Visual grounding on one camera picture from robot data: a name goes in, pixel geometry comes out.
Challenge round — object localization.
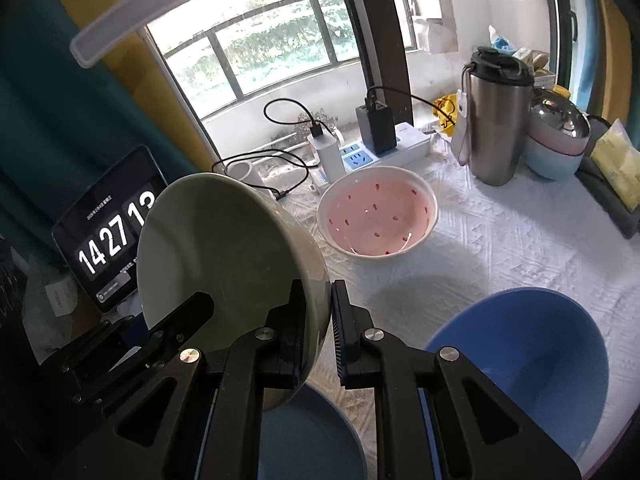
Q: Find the black power adapter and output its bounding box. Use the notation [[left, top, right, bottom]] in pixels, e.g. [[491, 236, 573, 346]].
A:
[[356, 101, 398, 156]]

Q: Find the stainless steel tumbler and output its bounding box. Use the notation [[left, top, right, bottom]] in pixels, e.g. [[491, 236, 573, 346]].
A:
[[452, 46, 535, 187]]

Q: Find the yellow curtain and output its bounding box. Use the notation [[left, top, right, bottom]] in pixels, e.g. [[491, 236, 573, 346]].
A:
[[45, 0, 216, 176]]

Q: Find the yellow packet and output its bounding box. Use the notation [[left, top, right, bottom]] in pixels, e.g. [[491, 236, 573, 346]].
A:
[[590, 119, 640, 198]]

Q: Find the stainless steel bowl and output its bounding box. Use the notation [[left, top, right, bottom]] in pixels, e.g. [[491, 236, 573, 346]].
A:
[[530, 97, 592, 141]]

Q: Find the pink strainer basket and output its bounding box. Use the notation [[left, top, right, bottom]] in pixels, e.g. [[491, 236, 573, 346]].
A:
[[325, 172, 433, 256]]

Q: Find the black tablet with clock display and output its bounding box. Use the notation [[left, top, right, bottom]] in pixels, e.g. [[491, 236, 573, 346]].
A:
[[51, 145, 168, 313]]

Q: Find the large blue bowl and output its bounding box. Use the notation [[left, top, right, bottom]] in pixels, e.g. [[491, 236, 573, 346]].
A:
[[422, 287, 611, 463]]

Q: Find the teal curtain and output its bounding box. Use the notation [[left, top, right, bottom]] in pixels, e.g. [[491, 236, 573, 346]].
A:
[[0, 0, 166, 231]]

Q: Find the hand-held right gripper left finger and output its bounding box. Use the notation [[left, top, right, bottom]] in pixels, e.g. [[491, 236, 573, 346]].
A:
[[102, 280, 309, 480]]

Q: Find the white box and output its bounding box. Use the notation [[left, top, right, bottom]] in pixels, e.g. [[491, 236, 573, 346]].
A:
[[412, 17, 458, 53]]

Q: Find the pink colander bowl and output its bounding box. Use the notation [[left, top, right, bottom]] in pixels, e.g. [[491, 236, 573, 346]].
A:
[[316, 166, 440, 263]]

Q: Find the white power strip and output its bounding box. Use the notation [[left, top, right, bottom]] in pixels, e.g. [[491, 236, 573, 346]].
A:
[[307, 122, 432, 193]]

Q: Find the blue plate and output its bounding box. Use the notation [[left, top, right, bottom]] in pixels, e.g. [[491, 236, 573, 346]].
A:
[[257, 382, 368, 480]]

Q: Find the light blue bowl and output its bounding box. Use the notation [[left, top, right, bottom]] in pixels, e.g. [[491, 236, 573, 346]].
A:
[[525, 135, 586, 181]]

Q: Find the pale green bowl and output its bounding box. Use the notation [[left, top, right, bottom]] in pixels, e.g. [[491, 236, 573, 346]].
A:
[[136, 172, 332, 411]]

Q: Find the black charging cable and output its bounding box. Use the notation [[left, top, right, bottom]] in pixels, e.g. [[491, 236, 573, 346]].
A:
[[212, 152, 311, 201], [263, 97, 326, 136], [367, 86, 458, 126]]

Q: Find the dark window frame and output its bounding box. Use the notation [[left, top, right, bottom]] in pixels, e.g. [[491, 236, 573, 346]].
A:
[[332, 0, 413, 126]]

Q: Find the white textured cloth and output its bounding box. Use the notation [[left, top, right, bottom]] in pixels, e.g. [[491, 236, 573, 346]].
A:
[[280, 135, 640, 461]]

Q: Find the yellow printed bag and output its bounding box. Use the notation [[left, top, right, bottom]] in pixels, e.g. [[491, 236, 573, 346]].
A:
[[432, 92, 463, 133]]

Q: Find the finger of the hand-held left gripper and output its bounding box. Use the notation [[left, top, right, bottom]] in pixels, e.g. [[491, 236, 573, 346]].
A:
[[145, 291, 214, 348]]

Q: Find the white desk lamp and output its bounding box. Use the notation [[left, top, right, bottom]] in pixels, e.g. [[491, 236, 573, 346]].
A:
[[70, 0, 266, 191]]

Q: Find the white charger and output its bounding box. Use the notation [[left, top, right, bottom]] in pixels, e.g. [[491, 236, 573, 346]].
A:
[[306, 127, 343, 183]]

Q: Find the dark grey cloth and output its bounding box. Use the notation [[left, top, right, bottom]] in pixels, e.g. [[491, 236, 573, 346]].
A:
[[575, 160, 640, 238]]

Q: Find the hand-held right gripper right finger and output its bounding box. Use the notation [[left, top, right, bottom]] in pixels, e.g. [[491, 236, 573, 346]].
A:
[[331, 279, 583, 480]]

